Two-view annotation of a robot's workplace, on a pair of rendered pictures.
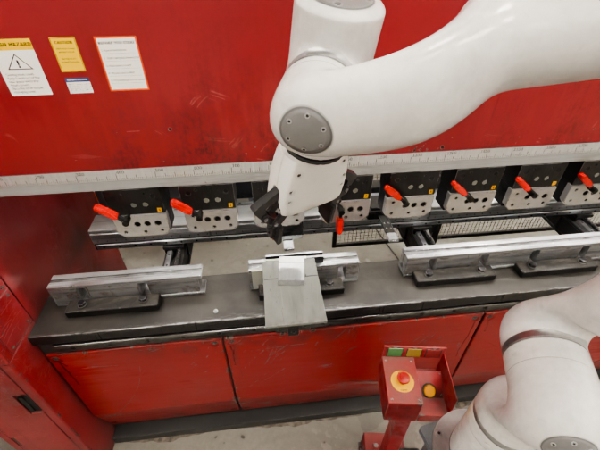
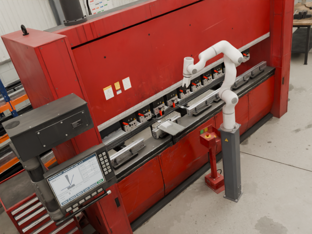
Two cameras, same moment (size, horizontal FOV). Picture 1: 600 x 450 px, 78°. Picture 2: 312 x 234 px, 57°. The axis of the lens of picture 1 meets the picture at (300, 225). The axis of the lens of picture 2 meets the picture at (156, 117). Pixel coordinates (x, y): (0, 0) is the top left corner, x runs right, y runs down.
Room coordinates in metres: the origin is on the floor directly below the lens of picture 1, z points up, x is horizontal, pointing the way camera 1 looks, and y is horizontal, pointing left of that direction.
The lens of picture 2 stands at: (-1.51, 1.42, 2.72)
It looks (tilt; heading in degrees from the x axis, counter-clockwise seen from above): 30 degrees down; 332
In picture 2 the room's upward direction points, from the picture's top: 12 degrees counter-clockwise
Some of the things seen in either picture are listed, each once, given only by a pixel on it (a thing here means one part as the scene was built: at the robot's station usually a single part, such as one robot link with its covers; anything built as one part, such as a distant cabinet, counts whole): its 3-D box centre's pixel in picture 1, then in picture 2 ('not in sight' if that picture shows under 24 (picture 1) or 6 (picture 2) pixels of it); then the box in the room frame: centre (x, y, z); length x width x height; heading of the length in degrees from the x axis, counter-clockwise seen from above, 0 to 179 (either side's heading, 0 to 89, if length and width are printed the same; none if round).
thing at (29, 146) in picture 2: not in sight; (66, 163); (0.30, 1.24, 1.53); 0.51 x 0.25 x 0.85; 92
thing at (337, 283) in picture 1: (301, 288); (169, 131); (0.87, -0.01, 0.89); 0.30 x 0.05 x 0.03; 96
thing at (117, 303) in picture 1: (114, 304); (125, 159); (0.80, 0.63, 0.89); 0.30 x 0.05 x 0.03; 96
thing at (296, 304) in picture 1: (292, 289); (171, 127); (0.77, 0.02, 1.00); 0.26 x 0.18 x 0.01; 6
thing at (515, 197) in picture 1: (527, 179); (204, 76); (1.01, -0.73, 1.26); 0.15 x 0.09 x 0.17; 96
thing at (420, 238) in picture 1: (408, 218); (178, 106); (1.37, -0.51, 0.81); 0.64 x 0.08 x 0.14; 6
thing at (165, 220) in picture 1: (141, 205); (127, 121); (0.87, 0.46, 1.26); 0.15 x 0.09 x 0.17; 96
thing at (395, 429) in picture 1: (395, 429); (212, 160); (0.59, -0.37, 0.39); 0.05 x 0.05 x 0.54; 88
